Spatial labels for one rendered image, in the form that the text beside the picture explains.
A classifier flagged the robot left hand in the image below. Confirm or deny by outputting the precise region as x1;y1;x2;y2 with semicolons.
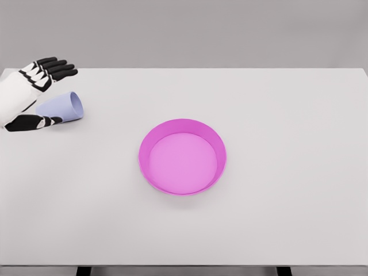
0;56;79;133

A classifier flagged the light blue cup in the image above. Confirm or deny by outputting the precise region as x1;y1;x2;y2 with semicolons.
35;91;85;122

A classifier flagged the pink round plate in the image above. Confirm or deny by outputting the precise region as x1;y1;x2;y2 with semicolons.
137;117;228;197

